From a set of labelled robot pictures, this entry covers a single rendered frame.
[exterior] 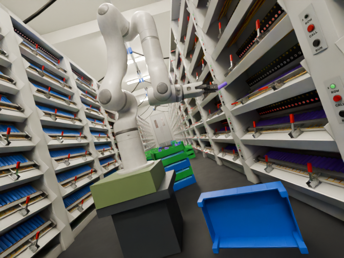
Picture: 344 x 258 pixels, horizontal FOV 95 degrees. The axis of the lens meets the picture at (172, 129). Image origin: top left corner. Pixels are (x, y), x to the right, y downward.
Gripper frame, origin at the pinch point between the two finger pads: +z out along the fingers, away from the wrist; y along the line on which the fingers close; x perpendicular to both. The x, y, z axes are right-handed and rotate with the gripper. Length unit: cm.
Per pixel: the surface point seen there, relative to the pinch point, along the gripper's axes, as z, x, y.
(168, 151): -26, 33, 69
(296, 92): 20.8, 11.6, -22.6
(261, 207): 6, 51, -15
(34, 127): -112, 0, 34
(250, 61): 17.3, -8.7, -5.5
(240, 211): -1, 53, -12
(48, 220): -105, 60, 29
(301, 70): 23.2, 4.7, -23.6
